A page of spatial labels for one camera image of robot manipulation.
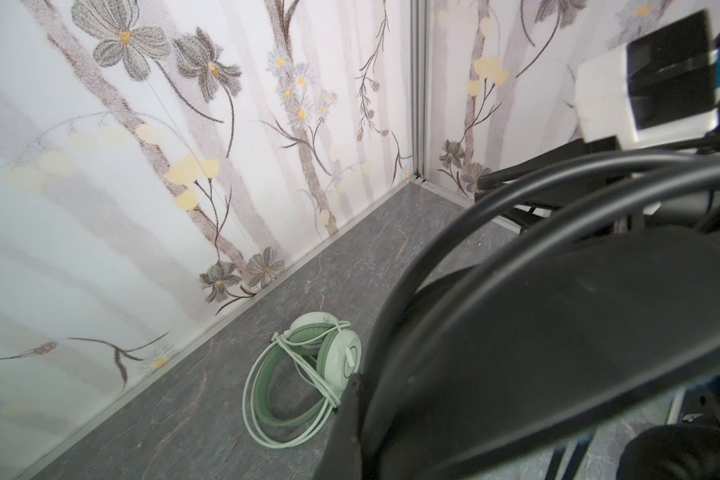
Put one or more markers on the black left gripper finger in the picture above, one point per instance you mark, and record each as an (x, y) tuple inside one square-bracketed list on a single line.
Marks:
[(342, 459)]

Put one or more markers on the mint green over-ear headphones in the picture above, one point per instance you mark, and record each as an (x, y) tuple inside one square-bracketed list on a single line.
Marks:
[(325, 353)]

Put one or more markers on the black and blue headphones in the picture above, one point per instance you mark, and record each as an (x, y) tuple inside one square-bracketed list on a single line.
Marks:
[(565, 327)]

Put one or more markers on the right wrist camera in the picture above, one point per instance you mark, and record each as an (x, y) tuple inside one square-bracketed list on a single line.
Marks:
[(655, 90)]

